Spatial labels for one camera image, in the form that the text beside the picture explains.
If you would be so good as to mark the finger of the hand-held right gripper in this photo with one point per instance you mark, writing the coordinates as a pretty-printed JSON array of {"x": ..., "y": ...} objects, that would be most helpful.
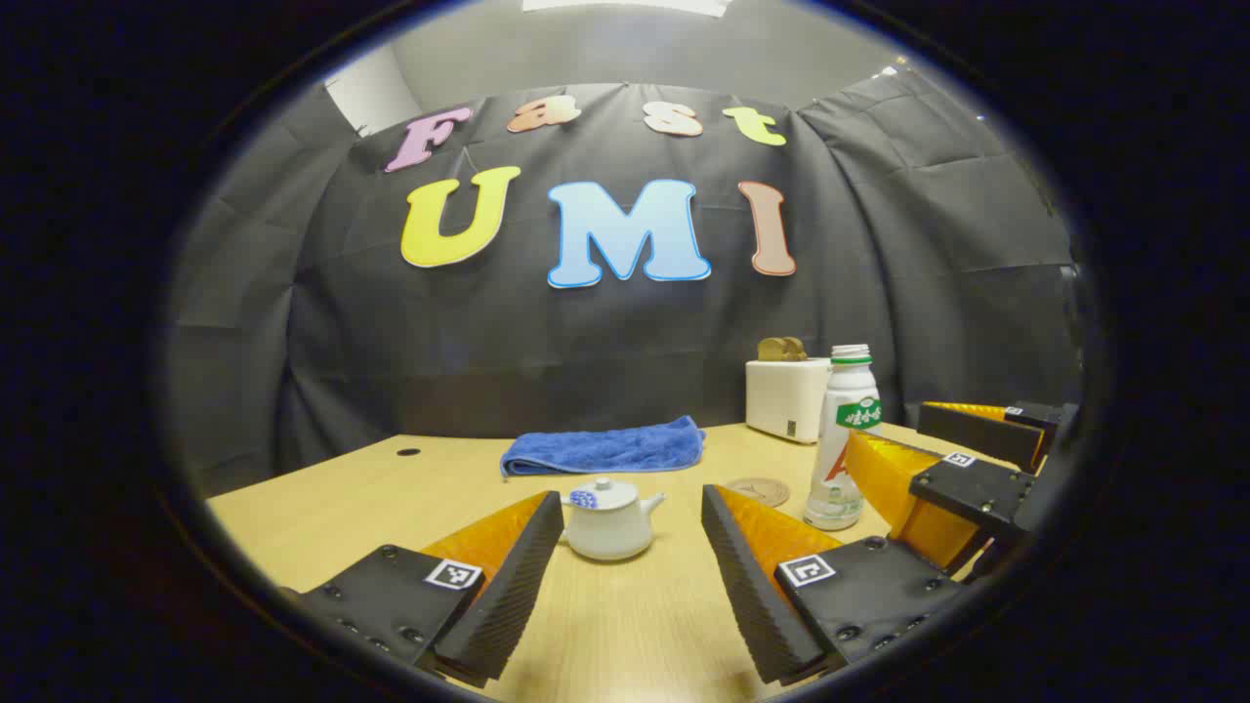
[
  {"x": 977, "y": 488},
  {"x": 977, "y": 430}
]

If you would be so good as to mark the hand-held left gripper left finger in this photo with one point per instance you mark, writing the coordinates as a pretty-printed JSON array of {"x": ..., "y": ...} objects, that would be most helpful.
[{"x": 508, "y": 596}]

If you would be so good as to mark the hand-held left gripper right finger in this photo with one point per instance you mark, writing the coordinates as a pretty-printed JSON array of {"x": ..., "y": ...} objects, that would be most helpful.
[{"x": 752, "y": 596}]

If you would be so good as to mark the round brown coaster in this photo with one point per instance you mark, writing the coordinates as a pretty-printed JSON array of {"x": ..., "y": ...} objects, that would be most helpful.
[{"x": 757, "y": 491}]

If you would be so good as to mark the white ceramic teacup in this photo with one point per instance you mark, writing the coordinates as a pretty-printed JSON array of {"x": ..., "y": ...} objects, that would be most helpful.
[{"x": 610, "y": 535}]

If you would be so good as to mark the white green label water bottle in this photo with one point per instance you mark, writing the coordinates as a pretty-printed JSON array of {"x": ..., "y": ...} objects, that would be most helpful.
[{"x": 845, "y": 459}]

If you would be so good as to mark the white blue print teacup lid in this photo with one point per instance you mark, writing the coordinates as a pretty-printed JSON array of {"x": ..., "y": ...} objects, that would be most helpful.
[{"x": 605, "y": 496}]

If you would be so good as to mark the blue towel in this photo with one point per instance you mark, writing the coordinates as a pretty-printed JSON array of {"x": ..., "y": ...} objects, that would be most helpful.
[{"x": 605, "y": 449}]

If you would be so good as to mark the brown bread slice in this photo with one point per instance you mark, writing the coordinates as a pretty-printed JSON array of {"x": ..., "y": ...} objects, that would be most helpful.
[
  {"x": 771, "y": 349},
  {"x": 797, "y": 349}
]

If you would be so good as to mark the white toaster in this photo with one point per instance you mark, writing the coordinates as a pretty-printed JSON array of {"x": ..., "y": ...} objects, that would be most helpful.
[{"x": 781, "y": 400}]

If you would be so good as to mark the black backdrop cloth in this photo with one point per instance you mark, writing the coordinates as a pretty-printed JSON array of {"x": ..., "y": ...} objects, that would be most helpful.
[{"x": 488, "y": 342}]

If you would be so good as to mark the ceiling light panel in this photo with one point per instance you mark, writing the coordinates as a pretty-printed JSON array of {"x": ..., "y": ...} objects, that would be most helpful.
[{"x": 625, "y": 5}]

